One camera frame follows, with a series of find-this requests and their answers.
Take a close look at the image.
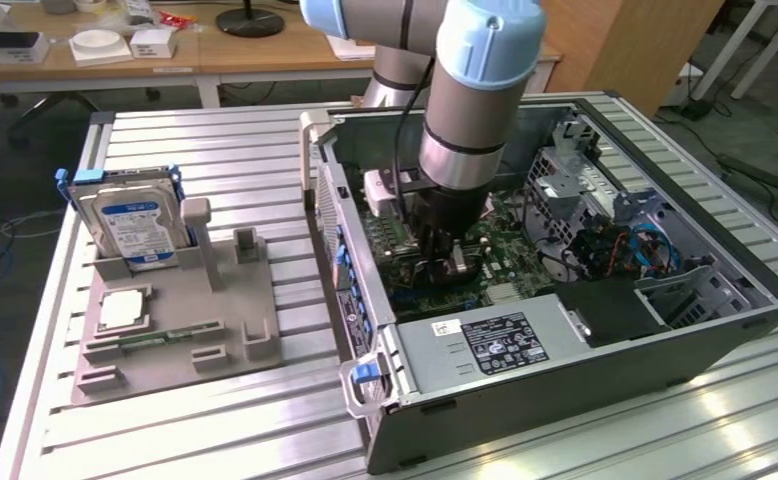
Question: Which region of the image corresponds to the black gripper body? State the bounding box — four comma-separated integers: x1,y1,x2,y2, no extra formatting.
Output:
408,185,491,239

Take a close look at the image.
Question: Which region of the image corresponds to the green motherboard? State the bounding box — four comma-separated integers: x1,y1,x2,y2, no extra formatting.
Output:
358,189,550,324

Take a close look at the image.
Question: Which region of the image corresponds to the silver chipset heatsink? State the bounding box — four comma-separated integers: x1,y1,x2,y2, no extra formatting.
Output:
486,283,524,304

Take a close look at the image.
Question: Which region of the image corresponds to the metal disk bay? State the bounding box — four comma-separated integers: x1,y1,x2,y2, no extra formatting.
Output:
520,117,670,251

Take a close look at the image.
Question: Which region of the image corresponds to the silver power supply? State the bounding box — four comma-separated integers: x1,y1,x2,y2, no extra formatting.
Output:
380,294,594,396

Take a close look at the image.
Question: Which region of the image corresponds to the black plastic cover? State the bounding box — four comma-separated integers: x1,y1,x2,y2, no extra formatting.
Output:
556,277,675,350

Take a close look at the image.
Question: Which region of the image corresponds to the black open PC case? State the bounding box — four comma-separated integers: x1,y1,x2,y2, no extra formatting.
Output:
299,97,778,476

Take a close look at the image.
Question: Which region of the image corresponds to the white paper stack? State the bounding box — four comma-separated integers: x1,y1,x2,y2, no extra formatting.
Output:
324,34,378,62

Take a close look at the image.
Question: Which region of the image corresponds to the wooden cabinet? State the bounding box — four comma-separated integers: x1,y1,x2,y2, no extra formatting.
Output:
546,0,727,117

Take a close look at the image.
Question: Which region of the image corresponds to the black power adapter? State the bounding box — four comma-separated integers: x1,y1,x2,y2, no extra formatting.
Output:
678,98,716,121

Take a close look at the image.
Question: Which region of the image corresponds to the wooden desk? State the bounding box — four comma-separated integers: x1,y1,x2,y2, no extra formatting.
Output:
0,0,563,96

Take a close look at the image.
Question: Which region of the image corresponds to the green RAM stick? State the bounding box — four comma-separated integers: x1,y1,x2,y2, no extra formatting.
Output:
119,324,221,351

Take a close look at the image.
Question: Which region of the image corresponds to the hard disk with blue label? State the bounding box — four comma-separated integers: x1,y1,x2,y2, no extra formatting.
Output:
57,164,189,274

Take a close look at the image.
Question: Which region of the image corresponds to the grey parts rack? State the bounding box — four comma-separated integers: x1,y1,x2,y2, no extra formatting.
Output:
69,197,288,407

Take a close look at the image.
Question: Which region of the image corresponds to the silver CPU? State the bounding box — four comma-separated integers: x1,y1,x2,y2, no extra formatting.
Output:
99,288,151,331

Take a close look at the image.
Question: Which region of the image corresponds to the black lamp base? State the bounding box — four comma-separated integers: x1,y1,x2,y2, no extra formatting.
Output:
216,0,287,39

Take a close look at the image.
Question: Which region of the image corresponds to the black stand base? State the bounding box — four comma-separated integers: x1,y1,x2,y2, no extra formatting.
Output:
714,152,778,194

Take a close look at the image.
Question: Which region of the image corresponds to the white labelled box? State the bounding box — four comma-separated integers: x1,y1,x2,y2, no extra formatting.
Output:
128,28,180,60

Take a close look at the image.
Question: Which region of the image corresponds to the white round container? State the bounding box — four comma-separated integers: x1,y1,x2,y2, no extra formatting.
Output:
69,28,133,68

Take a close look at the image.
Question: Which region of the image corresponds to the black chair base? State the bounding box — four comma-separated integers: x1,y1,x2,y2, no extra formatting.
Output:
0,92,107,149

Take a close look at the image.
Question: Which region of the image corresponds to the white cardboard box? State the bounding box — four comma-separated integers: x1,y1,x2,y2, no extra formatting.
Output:
0,30,51,65

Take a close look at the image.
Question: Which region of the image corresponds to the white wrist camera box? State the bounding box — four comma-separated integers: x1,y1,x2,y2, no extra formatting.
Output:
363,168,423,219

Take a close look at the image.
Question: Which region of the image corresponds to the blue card retention bracket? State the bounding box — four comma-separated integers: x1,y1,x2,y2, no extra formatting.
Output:
331,223,372,334

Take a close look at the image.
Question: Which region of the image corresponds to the dark camera cable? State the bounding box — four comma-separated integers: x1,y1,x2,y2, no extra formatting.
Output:
392,54,440,201

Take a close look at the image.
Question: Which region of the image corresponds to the red wire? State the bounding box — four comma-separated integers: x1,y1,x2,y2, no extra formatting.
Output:
611,232,630,274

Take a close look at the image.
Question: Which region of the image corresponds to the blue wire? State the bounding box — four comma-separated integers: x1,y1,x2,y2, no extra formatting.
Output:
627,223,684,279

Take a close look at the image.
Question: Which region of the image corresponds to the grey plastic drive bracket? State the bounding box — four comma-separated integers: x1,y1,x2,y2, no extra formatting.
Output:
632,264,774,334

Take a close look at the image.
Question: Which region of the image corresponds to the white table frame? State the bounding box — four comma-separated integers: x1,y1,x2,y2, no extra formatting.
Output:
691,0,778,137

